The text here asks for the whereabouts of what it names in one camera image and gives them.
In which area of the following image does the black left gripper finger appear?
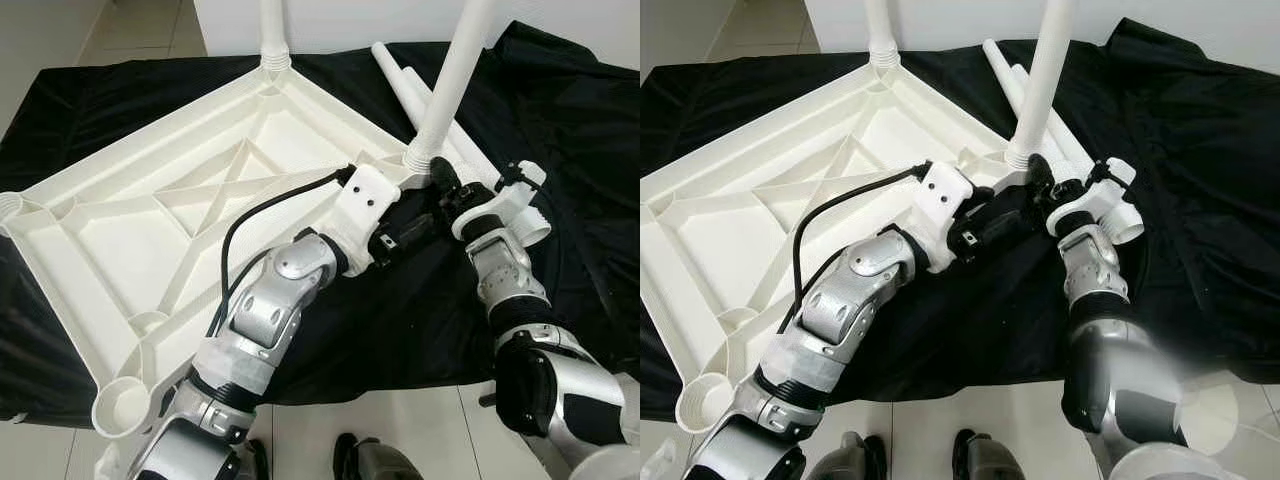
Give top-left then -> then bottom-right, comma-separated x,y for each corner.
990,180 -> 1037,227
402,178 -> 448,225

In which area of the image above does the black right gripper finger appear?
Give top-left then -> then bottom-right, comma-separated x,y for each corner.
1026,158 -> 1057,203
430,158 -> 461,203

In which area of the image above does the white plastic table top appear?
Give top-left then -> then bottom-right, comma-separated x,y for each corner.
0,58 -> 441,439
640,55 -> 1041,436

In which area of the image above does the black cloth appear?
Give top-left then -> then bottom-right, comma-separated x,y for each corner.
640,18 -> 1280,421
0,20 -> 641,426

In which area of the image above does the grey robot right leg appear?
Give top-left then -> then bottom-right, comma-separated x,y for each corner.
952,430 -> 1021,480
335,432 -> 421,480

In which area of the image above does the white round lamp base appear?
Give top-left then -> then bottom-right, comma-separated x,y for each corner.
575,440 -> 641,480
1110,380 -> 1280,480

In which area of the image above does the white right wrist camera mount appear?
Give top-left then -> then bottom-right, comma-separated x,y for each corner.
1045,158 -> 1141,239
450,160 -> 549,241

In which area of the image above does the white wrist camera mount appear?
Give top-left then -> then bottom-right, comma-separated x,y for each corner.
918,162 -> 991,271
1045,158 -> 1141,239
450,160 -> 549,241
330,163 -> 406,266

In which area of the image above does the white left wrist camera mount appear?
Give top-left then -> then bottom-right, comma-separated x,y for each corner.
330,163 -> 406,266
918,162 -> 991,271

